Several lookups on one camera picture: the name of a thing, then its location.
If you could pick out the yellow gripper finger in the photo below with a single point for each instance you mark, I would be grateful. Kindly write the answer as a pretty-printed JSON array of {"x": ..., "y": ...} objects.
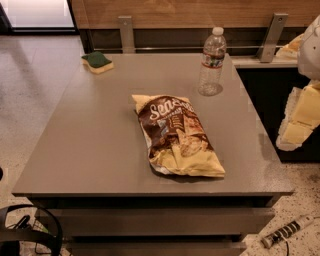
[
  {"x": 290, "y": 50},
  {"x": 302, "y": 116}
]

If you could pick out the brown yellow chip bag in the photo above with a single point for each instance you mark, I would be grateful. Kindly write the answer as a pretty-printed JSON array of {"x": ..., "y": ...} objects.
[{"x": 176, "y": 141}]

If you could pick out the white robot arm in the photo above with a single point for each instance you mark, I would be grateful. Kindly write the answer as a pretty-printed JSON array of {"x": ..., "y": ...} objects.
[{"x": 308, "y": 58}]

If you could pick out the green yellow sponge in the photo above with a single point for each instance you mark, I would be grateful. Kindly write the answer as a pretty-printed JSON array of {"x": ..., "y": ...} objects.
[{"x": 97, "y": 62}]

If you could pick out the clear plastic water bottle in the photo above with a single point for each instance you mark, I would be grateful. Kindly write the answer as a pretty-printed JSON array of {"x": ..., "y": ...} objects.
[{"x": 213, "y": 55}]

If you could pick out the upper grey drawer front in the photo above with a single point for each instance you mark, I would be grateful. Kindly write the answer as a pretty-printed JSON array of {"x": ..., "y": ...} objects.
[{"x": 159, "y": 222}]

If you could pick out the grey drawer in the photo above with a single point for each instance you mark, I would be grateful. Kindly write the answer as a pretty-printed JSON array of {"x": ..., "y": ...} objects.
[
  {"x": 159, "y": 222},
  {"x": 158, "y": 249}
]

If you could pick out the lower grey drawer front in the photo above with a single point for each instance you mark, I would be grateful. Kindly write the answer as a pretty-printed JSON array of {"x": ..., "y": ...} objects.
[{"x": 158, "y": 249}]

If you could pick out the right metal bracket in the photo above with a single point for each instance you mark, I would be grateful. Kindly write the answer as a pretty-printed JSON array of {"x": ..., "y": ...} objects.
[{"x": 267, "y": 50}]

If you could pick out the metal bracket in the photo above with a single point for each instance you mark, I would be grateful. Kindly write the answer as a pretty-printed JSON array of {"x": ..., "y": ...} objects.
[
  {"x": 127, "y": 34},
  {"x": 267, "y": 50}
]

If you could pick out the left metal bracket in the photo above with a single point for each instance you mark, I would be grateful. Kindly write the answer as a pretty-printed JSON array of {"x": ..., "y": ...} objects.
[{"x": 127, "y": 34}]

